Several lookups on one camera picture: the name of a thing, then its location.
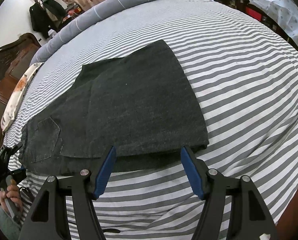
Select black denim pants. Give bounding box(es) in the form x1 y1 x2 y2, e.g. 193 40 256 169
19 40 208 175

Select green sleeve forearm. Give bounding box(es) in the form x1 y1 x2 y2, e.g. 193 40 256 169
0 207 22 240

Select person's left hand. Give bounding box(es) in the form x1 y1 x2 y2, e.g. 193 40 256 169
0 184 23 213

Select floral pillow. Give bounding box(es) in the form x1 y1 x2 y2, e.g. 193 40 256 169
0 62 44 134

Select dark wooden headboard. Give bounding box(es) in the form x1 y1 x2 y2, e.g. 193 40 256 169
0 33 41 146

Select grey white striped bedsheet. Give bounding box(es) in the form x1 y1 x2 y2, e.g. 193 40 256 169
4 0 298 239

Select black hanging jacket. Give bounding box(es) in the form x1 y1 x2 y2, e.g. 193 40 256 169
29 0 67 39

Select grey rolled duvet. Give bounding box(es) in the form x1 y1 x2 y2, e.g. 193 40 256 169
31 0 157 64

